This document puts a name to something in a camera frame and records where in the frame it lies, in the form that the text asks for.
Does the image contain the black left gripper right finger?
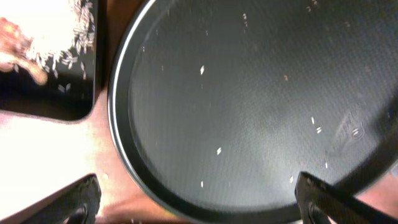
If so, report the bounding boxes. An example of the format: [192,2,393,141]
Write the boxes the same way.
[295,172,397,223]

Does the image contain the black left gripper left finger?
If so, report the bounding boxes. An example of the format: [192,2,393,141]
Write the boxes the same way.
[21,173,103,224]

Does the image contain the black rectangular tray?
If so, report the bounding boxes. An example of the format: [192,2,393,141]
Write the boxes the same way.
[1,1,106,121]

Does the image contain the black round tray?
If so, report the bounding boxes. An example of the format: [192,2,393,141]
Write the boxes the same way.
[108,0,397,223]

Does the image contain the peanut shells food scraps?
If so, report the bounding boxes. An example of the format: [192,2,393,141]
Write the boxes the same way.
[1,0,98,86]

